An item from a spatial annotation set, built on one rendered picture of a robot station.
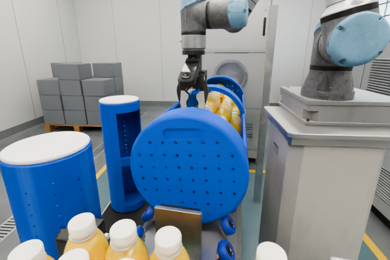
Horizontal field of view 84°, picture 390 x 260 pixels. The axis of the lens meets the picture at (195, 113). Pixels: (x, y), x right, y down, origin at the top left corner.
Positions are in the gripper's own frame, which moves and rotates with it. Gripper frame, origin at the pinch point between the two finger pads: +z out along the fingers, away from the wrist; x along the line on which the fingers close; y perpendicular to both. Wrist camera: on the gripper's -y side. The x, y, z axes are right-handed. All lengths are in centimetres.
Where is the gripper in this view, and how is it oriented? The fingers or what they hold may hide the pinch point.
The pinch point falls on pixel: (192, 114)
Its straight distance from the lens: 70.0
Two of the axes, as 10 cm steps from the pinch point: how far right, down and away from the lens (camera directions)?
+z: 0.1, 9.6, 2.7
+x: -9.8, -0.5, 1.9
